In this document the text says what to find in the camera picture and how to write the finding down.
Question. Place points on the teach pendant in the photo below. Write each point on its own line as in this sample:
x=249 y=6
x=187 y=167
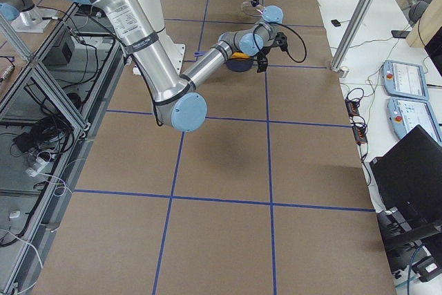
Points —
x=402 y=79
x=406 y=113

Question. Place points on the aluminium frame post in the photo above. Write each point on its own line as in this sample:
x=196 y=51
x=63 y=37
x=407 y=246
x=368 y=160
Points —
x=355 y=22

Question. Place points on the yellow corn cob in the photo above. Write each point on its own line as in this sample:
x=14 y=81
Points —
x=239 y=55

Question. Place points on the teach pendant far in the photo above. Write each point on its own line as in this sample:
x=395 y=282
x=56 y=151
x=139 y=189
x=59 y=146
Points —
x=402 y=79

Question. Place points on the teach pendant near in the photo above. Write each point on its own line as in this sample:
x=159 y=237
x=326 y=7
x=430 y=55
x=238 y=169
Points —
x=406 y=113

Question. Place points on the small black device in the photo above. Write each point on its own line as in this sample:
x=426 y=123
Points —
x=335 y=22

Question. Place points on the blue saucepan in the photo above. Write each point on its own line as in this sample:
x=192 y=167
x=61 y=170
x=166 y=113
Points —
x=238 y=64

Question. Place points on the glass pot lid blue knob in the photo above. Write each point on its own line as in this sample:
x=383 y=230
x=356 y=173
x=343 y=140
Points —
x=251 y=10

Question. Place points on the black laptop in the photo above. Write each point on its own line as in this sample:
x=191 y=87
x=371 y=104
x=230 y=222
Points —
x=409 y=175

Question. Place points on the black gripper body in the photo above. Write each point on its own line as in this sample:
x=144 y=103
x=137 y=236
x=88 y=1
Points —
x=262 y=54

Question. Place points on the black power strip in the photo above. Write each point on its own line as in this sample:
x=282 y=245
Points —
x=358 y=123

